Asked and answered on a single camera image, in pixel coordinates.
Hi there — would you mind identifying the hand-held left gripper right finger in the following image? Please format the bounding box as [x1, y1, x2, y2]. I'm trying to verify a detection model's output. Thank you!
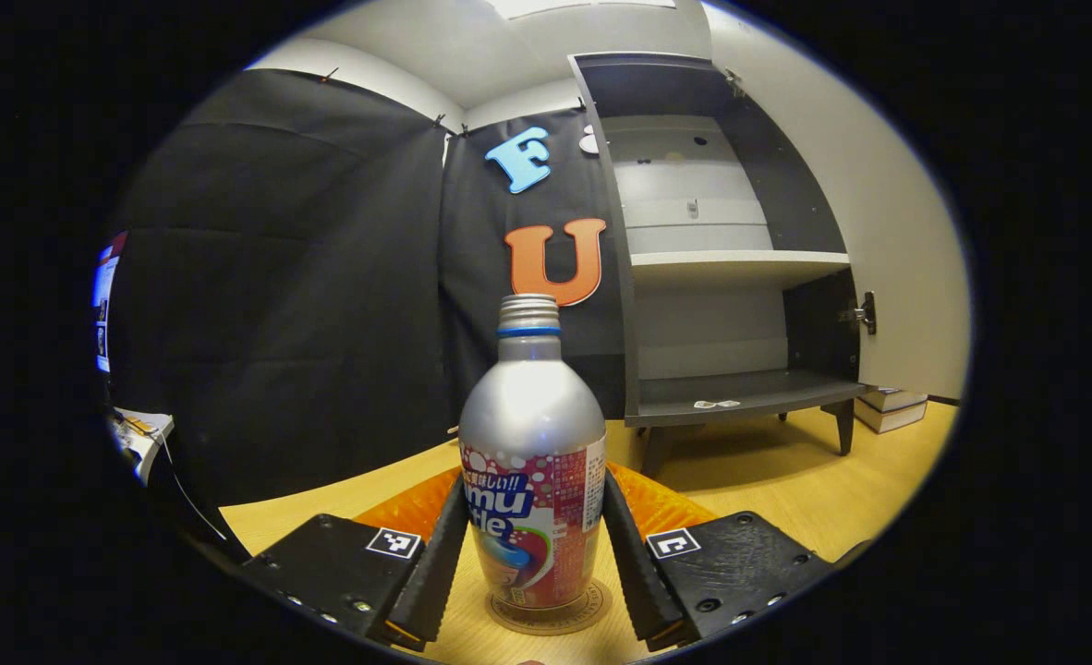
[601, 462, 835, 652]

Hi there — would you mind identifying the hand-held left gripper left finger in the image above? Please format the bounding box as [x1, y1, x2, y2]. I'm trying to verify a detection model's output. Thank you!
[241, 466, 471, 652]

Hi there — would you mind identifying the round brown coaster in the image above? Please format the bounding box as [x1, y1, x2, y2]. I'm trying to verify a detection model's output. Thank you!
[486, 580, 613, 636]

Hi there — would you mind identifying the silver and red bottle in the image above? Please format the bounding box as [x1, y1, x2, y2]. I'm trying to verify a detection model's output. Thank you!
[458, 294, 608, 615]

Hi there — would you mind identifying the beige cabinet door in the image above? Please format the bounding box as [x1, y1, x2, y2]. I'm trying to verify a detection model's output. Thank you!
[703, 0, 972, 403]

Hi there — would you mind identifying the dark grey cabinet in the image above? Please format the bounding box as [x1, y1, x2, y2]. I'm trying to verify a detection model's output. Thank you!
[569, 51, 878, 458]

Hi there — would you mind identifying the black backdrop cloth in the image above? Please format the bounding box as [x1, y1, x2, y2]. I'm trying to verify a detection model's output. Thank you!
[107, 69, 630, 509]

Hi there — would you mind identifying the stack of white books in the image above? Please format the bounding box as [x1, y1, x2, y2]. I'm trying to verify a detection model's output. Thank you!
[854, 386, 928, 435]

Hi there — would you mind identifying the white flat object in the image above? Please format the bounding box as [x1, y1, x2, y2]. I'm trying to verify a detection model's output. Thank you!
[107, 406, 176, 488]

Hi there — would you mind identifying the large ceiling light panel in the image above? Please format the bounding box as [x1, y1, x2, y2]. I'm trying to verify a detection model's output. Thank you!
[486, 0, 676, 19]

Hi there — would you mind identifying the wall poster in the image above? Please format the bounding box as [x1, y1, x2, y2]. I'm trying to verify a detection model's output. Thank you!
[93, 231, 128, 375]

